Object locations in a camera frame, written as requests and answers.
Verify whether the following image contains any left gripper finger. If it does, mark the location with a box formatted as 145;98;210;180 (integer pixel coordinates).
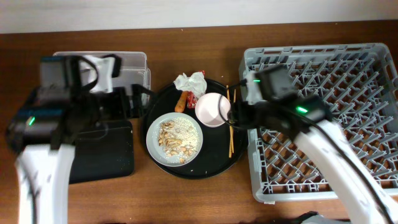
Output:
133;96;152;118
132;84;155;106

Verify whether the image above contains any wooden chopstick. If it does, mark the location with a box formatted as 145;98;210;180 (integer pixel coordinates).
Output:
226;85;234;158
229;90;236;158

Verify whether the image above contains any pink plastic bowl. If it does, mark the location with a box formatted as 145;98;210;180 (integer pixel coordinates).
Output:
195;93;231;128

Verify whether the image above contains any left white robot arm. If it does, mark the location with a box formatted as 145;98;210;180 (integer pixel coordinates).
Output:
5;52;153;223

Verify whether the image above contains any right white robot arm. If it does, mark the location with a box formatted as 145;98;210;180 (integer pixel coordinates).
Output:
224;65;397;223

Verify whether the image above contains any grey plastic dishwasher rack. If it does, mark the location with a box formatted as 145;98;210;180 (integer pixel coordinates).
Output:
239;43;397;204

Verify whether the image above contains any clear plastic storage box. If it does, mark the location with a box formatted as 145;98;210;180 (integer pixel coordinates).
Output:
54;51;150;96

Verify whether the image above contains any orange carrot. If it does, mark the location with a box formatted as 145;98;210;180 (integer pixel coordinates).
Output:
175;91;188;113

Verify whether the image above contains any grey plate with food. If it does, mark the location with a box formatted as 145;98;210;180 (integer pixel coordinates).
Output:
146;113;203;167

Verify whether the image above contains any black rectangular bin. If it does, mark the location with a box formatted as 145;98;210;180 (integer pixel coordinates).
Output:
69;120;135;184

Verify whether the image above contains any red snack wrapper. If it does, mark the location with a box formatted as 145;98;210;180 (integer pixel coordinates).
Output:
187;70;207;109

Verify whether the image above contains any crumpled white paper napkin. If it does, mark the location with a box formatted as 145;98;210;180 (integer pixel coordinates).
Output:
174;72;207;98

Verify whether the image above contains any round black serving tray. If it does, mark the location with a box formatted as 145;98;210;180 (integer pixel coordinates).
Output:
141;83;248;179

